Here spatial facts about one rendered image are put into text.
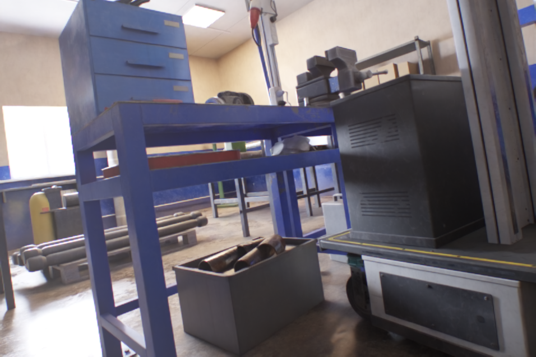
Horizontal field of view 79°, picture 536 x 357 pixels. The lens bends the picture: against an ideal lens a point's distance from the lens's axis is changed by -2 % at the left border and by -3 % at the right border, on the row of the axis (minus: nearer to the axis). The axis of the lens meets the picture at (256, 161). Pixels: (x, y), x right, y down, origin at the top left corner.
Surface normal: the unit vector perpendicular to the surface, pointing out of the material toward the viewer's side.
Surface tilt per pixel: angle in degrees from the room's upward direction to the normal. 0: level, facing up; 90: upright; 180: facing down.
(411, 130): 90
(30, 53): 90
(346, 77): 90
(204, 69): 90
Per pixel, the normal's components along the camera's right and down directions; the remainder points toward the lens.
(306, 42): -0.73, 0.09
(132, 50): 0.66, -0.12
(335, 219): -0.86, 0.11
